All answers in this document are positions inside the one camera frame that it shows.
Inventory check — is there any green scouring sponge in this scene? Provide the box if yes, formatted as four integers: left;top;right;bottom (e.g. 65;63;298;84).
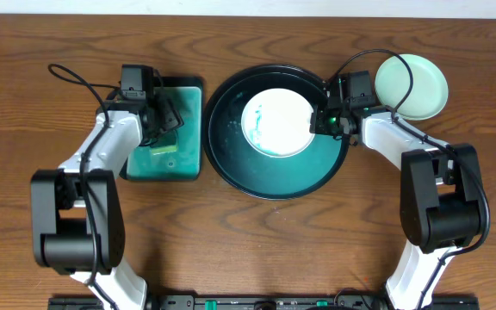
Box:
149;130;179;155

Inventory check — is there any white plate with green smear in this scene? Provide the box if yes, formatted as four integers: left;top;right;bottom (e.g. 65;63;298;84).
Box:
240;88;314;158

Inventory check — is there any mint green plate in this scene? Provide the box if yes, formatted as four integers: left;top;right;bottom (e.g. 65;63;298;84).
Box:
375;54;449;121

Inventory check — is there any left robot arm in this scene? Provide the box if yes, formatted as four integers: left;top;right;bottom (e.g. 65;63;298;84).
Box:
30;86;183;309

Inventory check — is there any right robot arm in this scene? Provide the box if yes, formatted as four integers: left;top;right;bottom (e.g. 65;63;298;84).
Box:
310;71;491;309

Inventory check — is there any black rectangular water tray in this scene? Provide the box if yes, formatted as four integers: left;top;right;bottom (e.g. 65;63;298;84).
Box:
120;77;203;181

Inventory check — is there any round black tray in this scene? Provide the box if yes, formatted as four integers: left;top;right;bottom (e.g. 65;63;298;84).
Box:
202;65;349;200

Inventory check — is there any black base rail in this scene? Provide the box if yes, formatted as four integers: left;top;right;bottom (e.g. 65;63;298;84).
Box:
46;292;480;310

